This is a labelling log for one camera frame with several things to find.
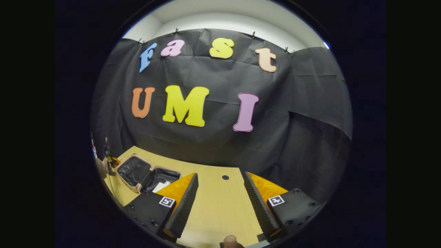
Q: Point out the red white blue object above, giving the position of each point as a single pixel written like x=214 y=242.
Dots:
x=93 y=146

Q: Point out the black backdrop cloth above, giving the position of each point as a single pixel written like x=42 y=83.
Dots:
x=206 y=144

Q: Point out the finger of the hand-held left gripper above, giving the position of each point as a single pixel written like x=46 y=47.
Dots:
x=115 y=161

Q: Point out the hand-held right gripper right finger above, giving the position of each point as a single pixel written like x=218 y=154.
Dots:
x=256 y=206

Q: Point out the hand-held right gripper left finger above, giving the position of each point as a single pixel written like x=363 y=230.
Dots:
x=184 y=206

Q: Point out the pink suitcase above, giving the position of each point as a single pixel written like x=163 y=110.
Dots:
x=134 y=170

